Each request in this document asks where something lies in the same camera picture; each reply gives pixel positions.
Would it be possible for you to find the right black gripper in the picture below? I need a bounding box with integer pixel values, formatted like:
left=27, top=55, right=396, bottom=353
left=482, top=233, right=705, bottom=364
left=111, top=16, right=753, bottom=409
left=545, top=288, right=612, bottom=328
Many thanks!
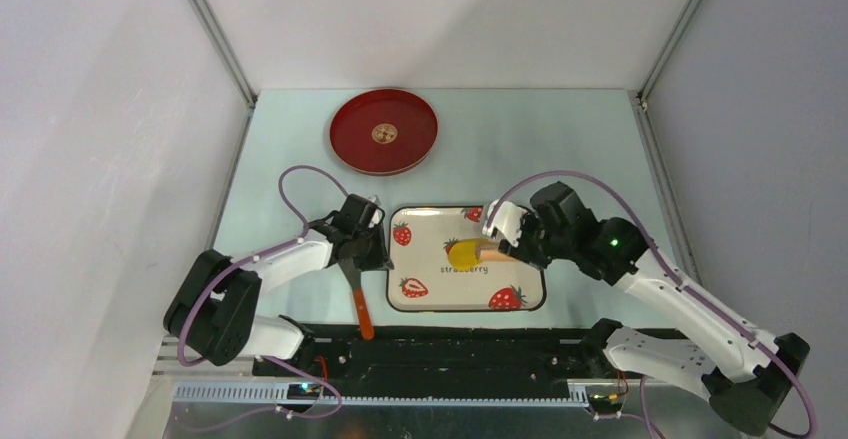
left=497, top=212, right=572, bottom=271

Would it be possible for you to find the white strawberry print tray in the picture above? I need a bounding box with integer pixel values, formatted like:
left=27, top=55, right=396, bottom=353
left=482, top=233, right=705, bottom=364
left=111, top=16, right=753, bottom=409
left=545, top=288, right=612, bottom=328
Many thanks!
left=387, top=205, right=547, bottom=312

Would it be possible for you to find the yellow dough ball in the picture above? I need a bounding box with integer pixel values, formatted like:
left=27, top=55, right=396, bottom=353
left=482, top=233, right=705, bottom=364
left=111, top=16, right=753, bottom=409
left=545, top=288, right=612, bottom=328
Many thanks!
left=447, top=239, right=489, bottom=271

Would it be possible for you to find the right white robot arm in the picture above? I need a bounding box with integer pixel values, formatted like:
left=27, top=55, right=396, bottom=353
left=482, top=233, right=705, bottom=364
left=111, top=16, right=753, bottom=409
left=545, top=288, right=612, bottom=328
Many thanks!
left=483, top=182, right=810, bottom=436

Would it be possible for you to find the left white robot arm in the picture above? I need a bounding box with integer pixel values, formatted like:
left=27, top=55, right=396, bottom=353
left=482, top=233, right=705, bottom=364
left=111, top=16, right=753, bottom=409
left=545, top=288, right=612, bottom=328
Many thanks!
left=163, top=194, right=393, bottom=376

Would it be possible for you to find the round red lacquer tray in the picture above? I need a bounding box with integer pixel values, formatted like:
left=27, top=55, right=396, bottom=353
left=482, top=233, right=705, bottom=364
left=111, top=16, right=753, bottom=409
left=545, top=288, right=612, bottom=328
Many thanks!
left=328, top=89, right=439, bottom=176

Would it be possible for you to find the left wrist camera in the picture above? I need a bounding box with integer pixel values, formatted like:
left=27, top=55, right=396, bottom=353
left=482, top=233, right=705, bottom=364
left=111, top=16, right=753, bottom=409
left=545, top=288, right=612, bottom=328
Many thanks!
left=358, top=195, right=385, bottom=229

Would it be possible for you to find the orange handled metal scraper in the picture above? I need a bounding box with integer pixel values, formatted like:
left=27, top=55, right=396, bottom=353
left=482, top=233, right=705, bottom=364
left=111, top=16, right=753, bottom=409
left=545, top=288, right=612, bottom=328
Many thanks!
left=339, top=259, right=375, bottom=341

